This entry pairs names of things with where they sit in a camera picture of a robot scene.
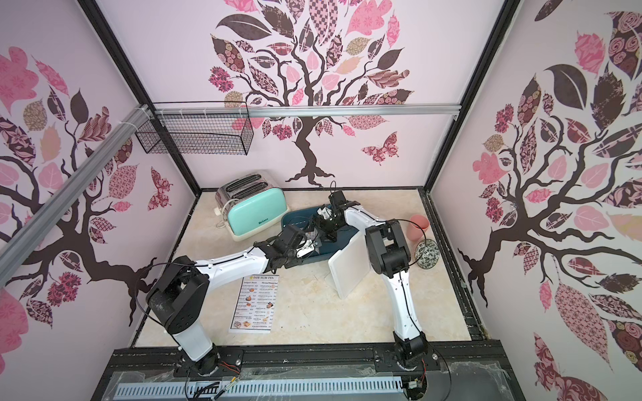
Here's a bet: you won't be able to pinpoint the white acrylic menu holder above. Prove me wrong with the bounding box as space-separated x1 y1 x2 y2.
328 232 371 299

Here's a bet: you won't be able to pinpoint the old printed menu sheet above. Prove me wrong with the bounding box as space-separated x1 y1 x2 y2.
230 275 279 333

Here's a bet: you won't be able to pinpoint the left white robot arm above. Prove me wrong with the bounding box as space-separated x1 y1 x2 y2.
146 225 319 366

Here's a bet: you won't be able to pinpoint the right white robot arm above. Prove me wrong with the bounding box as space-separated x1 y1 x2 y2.
314 191 431 370

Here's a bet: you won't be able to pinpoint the teal plastic bin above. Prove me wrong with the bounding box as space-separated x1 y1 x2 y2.
281 207 358 265

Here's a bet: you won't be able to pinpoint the mint green toaster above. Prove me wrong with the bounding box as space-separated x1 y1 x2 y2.
216 170 290 242

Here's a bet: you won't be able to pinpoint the pink plastic cup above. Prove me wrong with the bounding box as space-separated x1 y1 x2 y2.
406 215 430 243

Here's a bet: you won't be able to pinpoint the black wire basket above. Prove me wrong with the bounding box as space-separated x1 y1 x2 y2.
135 100 254 155

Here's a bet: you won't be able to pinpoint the aluminium rail back wall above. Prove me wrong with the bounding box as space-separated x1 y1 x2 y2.
154 103 461 118

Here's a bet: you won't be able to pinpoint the aluminium rail wall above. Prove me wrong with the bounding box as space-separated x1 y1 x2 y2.
1 105 150 287
154 103 461 118

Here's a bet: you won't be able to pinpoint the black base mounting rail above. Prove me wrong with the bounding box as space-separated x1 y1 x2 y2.
92 340 525 400

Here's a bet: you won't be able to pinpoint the white slotted cable duct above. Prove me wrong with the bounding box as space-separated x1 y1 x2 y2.
111 377 404 400

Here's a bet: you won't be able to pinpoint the aluminium rail left wall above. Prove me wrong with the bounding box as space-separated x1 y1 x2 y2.
1 105 150 287

